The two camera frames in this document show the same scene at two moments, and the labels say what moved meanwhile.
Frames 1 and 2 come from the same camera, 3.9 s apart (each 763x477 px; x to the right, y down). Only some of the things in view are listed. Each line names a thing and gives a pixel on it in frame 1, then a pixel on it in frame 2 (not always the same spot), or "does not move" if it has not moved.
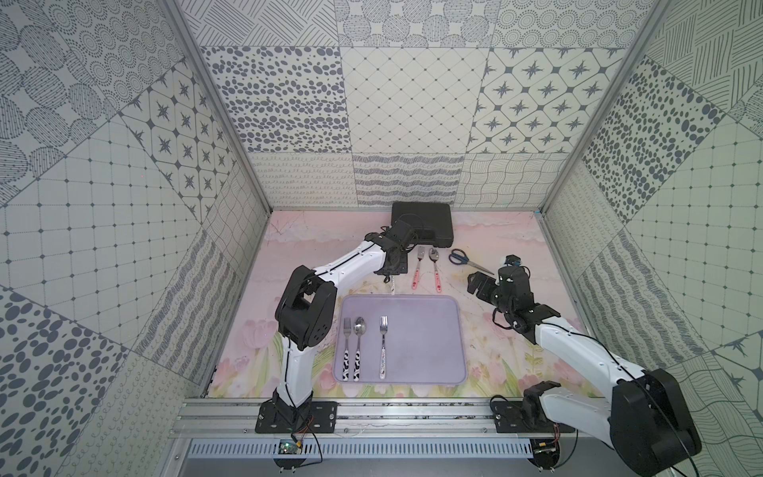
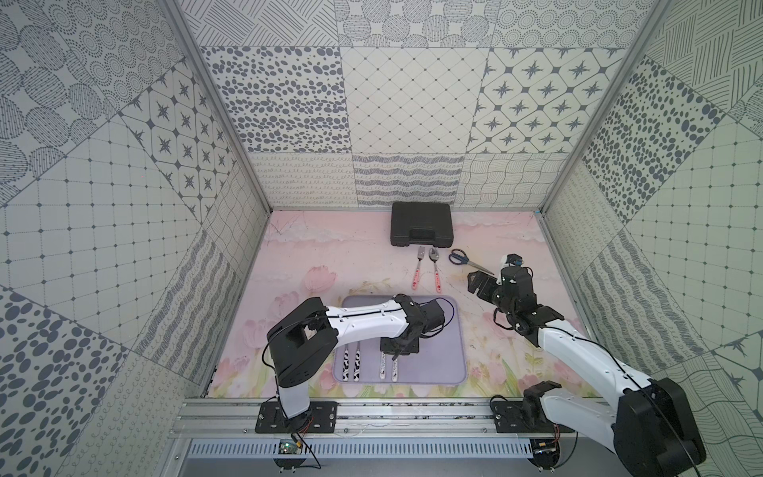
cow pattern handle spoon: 360,327 does not move
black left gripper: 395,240 -> 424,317
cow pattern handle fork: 347,329 does not move
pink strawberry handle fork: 420,255 does not move
